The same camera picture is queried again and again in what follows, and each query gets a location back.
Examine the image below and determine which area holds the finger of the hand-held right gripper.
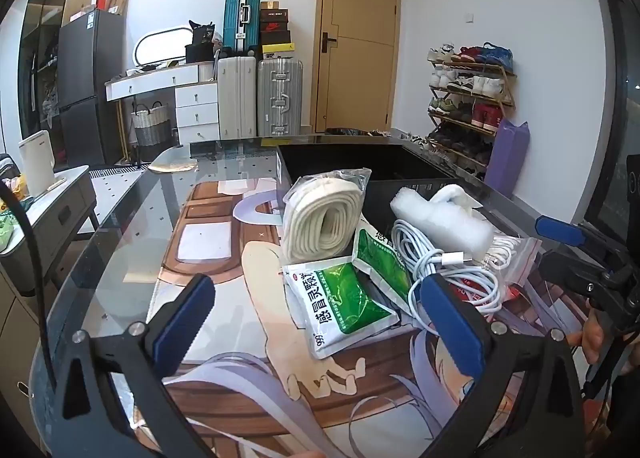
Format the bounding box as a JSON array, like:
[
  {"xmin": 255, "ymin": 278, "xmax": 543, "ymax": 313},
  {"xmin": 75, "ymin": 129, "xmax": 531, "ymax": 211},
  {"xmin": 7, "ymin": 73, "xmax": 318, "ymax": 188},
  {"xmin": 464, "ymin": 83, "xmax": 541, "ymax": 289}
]
[
  {"xmin": 539, "ymin": 249, "xmax": 609, "ymax": 297},
  {"xmin": 535, "ymin": 215, "xmax": 630, "ymax": 272}
]

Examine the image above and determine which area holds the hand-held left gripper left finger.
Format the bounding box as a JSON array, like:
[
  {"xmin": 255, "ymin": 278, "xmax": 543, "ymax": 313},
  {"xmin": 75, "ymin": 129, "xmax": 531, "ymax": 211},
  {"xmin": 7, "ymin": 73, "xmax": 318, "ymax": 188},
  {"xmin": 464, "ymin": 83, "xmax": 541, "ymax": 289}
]
[{"xmin": 52, "ymin": 274, "xmax": 216, "ymax": 458}]

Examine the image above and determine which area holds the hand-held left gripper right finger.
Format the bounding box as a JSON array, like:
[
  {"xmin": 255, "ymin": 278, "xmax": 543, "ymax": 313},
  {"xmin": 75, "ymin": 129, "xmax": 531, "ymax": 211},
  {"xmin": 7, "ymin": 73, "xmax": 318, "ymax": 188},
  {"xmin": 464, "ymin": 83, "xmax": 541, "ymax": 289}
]
[{"xmin": 419, "ymin": 274, "xmax": 585, "ymax": 458}]

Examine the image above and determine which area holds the clear bag of white cord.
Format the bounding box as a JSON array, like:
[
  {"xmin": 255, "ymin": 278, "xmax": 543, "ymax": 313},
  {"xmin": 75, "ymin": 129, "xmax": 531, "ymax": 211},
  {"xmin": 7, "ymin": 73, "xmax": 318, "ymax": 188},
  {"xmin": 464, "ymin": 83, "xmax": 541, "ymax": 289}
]
[{"xmin": 480, "ymin": 233, "xmax": 543, "ymax": 289}]

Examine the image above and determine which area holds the red white packet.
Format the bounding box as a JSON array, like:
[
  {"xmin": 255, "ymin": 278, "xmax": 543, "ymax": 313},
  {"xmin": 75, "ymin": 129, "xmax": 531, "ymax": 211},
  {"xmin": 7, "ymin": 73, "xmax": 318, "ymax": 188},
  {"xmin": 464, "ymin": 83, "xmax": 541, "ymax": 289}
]
[{"xmin": 445, "ymin": 273, "xmax": 526, "ymax": 306}]

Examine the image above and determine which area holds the white charging cable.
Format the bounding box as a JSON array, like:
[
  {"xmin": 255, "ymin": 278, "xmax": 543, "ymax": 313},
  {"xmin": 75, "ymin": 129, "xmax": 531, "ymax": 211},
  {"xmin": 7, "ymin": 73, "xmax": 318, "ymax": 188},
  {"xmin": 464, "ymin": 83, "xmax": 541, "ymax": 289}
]
[{"xmin": 390, "ymin": 219, "xmax": 506, "ymax": 336}]

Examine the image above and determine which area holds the small green white medicine packet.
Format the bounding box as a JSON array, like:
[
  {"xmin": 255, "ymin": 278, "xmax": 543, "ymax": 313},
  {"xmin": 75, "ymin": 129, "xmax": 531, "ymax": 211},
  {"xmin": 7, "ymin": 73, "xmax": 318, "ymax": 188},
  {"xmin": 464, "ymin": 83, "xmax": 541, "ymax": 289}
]
[{"xmin": 352, "ymin": 228, "xmax": 416, "ymax": 311}]

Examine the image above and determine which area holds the white foam wrap roll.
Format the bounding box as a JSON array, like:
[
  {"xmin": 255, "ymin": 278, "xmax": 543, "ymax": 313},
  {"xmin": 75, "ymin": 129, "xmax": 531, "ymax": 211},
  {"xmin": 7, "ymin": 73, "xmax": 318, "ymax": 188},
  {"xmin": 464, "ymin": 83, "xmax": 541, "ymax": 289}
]
[{"xmin": 390, "ymin": 185, "xmax": 493, "ymax": 259}]

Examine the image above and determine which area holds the large green white medicine packet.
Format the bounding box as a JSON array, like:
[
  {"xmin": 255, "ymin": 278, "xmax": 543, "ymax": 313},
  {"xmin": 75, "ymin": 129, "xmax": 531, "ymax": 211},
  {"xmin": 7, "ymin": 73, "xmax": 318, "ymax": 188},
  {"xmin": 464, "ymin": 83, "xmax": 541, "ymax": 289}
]
[{"xmin": 282, "ymin": 260, "xmax": 401, "ymax": 360}]

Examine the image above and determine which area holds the white cloth roll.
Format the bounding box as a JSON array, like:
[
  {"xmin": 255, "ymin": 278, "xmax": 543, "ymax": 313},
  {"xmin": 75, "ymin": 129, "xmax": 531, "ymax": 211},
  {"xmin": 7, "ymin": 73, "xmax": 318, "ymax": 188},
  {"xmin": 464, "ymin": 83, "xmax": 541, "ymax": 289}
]
[{"xmin": 429, "ymin": 184, "xmax": 473, "ymax": 209}]

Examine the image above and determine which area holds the cream bandage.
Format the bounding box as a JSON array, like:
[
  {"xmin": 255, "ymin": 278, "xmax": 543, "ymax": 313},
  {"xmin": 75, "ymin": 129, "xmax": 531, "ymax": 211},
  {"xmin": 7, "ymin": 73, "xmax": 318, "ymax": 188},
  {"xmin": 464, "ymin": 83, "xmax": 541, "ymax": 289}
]
[{"xmin": 280, "ymin": 168, "xmax": 373, "ymax": 264}]

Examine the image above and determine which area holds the black cardboard box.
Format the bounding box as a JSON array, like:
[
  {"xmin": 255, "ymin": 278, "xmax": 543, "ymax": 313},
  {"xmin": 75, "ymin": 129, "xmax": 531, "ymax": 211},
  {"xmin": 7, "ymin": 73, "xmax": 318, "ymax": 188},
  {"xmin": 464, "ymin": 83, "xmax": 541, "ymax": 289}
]
[{"xmin": 275, "ymin": 142, "xmax": 493, "ymax": 211}]

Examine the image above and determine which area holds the person's right hand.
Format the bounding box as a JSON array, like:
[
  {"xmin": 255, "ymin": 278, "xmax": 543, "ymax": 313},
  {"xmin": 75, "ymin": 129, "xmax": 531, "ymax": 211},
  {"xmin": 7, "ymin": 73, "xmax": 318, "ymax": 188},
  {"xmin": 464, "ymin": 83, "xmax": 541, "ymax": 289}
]
[{"xmin": 567, "ymin": 310, "xmax": 606, "ymax": 365}]

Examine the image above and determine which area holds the purple bag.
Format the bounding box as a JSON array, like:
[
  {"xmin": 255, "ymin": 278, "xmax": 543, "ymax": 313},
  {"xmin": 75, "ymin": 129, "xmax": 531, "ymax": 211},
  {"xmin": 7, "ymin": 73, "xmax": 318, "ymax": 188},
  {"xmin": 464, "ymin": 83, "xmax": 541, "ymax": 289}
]
[{"xmin": 484, "ymin": 119, "xmax": 531, "ymax": 199}]

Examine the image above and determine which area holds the printed anime mat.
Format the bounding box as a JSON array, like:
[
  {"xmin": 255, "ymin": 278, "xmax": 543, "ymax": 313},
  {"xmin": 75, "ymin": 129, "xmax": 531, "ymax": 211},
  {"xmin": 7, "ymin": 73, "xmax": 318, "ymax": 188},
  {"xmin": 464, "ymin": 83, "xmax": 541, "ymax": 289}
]
[{"xmin": 145, "ymin": 178, "xmax": 601, "ymax": 458}]

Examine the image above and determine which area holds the person's dark clothing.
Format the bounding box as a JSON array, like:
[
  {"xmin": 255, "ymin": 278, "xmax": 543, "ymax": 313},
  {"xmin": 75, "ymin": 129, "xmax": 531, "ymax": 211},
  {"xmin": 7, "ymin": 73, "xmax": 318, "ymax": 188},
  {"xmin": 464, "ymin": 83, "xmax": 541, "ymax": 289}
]
[{"xmin": 605, "ymin": 373, "xmax": 640, "ymax": 444}]

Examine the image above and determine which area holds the wooden shoe rack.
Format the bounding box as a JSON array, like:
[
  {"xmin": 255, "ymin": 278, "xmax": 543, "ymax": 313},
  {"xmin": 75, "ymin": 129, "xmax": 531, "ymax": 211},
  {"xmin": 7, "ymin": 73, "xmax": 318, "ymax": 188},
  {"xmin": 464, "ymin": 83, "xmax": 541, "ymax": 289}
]
[{"xmin": 427, "ymin": 43, "xmax": 517, "ymax": 179}]

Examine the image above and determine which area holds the grey side cabinet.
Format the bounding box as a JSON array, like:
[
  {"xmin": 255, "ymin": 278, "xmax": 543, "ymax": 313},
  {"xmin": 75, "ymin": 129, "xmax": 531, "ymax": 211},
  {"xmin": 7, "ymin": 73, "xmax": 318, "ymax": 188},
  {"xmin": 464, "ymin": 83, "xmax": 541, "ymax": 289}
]
[{"xmin": 0, "ymin": 165, "xmax": 98, "ymax": 289}]

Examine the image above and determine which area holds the shoe rack with shoes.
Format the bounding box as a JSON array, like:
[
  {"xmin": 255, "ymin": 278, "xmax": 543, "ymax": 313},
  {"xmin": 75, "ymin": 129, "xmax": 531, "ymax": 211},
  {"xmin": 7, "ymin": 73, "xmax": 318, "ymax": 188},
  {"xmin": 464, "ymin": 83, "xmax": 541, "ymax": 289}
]
[{"xmin": 427, "ymin": 42, "xmax": 515, "ymax": 176}]

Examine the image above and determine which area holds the woven laundry basket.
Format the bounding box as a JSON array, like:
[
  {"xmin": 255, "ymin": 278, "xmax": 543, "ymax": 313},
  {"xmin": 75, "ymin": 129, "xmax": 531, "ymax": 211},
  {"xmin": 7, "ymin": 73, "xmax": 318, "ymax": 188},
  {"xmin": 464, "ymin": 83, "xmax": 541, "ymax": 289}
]
[{"xmin": 131, "ymin": 102, "xmax": 173, "ymax": 162}]

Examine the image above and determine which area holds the green plastic bag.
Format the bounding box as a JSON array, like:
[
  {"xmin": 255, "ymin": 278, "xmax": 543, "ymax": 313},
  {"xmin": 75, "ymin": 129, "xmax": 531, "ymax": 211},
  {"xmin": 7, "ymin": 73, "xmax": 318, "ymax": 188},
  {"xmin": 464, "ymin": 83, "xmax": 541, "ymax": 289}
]
[{"xmin": 0, "ymin": 210, "xmax": 16, "ymax": 255}]

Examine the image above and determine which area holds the white electric kettle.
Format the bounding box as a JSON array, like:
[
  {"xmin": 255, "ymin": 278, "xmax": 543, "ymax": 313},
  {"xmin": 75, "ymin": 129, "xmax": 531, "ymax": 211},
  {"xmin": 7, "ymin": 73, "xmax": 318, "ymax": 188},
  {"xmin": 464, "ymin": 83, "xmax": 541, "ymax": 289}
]
[{"xmin": 19, "ymin": 130, "xmax": 56, "ymax": 196}]

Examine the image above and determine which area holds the white dressing table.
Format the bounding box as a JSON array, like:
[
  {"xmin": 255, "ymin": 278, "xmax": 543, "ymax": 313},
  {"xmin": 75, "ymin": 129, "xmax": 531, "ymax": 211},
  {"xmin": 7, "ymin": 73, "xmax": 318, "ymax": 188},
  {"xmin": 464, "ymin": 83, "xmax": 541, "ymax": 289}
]
[{"xmin": 105, "ymin": 63, "xmax": 221, "ymax": 144}]

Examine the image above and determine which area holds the white suitcase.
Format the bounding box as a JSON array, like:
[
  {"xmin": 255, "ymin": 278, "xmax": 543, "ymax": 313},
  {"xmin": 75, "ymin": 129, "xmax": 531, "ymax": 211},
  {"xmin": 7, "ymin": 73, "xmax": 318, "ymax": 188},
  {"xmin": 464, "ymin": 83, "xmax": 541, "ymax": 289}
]
[{"xmin": 216, "ymin": 55, "xmax": 258, "ymax": 140}]

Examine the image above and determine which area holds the silver suitcase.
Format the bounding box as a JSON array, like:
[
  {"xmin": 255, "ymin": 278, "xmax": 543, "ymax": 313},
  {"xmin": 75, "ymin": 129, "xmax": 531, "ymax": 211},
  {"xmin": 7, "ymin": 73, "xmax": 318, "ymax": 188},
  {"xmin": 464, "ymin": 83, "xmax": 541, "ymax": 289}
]
[{"xmin": 256, "ymin": 57, "xmax": 304, "ymax": 138}]

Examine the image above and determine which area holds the dark grey refrigerator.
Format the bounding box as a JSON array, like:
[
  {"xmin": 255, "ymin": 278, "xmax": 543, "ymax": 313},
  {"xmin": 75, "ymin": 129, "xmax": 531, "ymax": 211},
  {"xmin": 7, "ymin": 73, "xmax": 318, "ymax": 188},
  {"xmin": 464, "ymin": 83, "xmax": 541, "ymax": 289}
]
[{"xmin": 57, "ymin": 9, "xmax": 126, "ymax": 166}]

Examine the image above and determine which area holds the wooden door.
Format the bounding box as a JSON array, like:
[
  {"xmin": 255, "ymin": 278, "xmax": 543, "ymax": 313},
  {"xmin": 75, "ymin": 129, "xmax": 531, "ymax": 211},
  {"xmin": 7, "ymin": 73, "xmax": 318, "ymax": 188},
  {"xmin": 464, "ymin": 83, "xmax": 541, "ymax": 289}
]
[{"xmin": 312, "ymin": 0, "xmax": 403, "ymax": 134}]

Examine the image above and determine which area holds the black storage box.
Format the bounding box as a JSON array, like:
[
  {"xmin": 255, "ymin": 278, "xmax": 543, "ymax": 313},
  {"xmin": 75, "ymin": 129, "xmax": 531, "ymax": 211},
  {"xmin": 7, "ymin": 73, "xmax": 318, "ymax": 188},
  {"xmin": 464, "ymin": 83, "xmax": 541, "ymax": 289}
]
[{"xmin": 185, "ymin": 44, "xmax": 217, "ymax": 64}]

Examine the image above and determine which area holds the oval mirror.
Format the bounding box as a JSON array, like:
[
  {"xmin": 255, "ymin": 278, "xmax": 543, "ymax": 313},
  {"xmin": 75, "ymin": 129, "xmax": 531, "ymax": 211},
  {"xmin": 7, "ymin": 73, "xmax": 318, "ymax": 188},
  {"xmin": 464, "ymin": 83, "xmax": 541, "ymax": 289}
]
[{"xmin": 134, "ymin": 25, "xmax": 193, "ymax": 66}]

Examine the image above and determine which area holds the black tote bag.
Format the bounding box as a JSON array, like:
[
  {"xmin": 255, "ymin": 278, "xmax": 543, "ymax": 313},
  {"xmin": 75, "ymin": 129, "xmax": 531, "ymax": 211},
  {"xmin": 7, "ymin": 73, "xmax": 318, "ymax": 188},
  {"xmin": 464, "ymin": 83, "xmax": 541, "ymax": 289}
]
[{"xmin": 187, "ymin": 20, "xmax": 217, "ymax": 46}]

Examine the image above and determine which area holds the teal suitcase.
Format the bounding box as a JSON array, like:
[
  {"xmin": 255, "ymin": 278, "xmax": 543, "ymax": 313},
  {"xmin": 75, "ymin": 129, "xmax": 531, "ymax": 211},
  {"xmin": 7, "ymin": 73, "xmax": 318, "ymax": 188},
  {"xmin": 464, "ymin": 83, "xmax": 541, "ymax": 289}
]
[{"xmin": 222, "ymin": 0, "xmax": 262, "ymax": 56}]

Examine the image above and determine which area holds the dark glass wardrobe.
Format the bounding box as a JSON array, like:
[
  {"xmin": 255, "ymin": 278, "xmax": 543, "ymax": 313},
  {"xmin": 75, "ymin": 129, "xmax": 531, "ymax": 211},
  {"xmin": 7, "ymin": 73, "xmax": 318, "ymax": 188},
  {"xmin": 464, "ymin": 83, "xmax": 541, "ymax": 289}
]
[{"xmin": 17, "ymin": 0, "xmax": 101, "ymax": 154}]

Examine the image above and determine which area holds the black cable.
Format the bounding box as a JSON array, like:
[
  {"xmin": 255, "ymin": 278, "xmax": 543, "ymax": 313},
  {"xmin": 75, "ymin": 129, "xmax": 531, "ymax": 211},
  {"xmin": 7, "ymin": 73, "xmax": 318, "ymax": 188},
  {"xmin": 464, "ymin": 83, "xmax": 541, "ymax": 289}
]
[{"xmin": 0, "ymin": 180, "xmax": 57, "ymax": 389}]

